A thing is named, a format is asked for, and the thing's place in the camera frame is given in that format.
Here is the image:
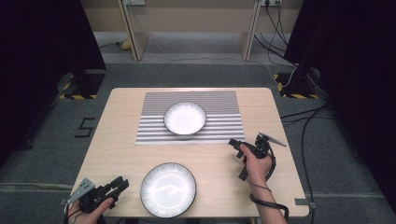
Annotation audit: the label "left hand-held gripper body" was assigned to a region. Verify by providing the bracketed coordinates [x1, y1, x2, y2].
[66, 177, 118, 215]

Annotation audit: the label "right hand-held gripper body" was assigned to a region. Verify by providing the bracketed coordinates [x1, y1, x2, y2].
[237, 131, 288, 182]

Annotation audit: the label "white plate with black rim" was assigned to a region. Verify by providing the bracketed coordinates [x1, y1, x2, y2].
[163, 101, 207, 136]
[139, 161, 198, 218]

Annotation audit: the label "person's right hand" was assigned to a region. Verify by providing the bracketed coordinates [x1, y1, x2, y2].
[240, 144, 274, 188]

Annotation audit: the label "person's left hand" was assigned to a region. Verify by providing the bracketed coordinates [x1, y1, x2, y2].
[66, 197, 115, 224]

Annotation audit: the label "grey white striped placemat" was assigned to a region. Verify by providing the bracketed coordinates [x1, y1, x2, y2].
[134, 91, 247, 146]

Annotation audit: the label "black stand base striped tape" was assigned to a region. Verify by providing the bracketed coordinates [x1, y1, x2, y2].
[273, 66, 321, 100]
[58, 69, 106, 101]

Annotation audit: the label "black curtain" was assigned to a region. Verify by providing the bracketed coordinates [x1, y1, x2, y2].
[283, 0, 396, 216]
[0, 0, 106, 169]

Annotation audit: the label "yellow plug block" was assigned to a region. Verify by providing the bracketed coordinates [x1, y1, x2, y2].
[120, 37, 133, 51]

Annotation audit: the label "grey metal table bracket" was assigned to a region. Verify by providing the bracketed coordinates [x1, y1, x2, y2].
[59, 196, 78, 206]
[294, 198, 318, 209]

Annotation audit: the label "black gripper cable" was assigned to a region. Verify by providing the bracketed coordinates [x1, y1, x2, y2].
[63, 203, 82, 224]
[248, 146, 290, 222]

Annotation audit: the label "black floor cables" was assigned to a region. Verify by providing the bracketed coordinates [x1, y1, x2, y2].
[279, 104, 335, 224]

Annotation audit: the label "black socket cables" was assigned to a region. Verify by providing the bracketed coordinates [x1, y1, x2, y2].
[253, 2, 297, 67]

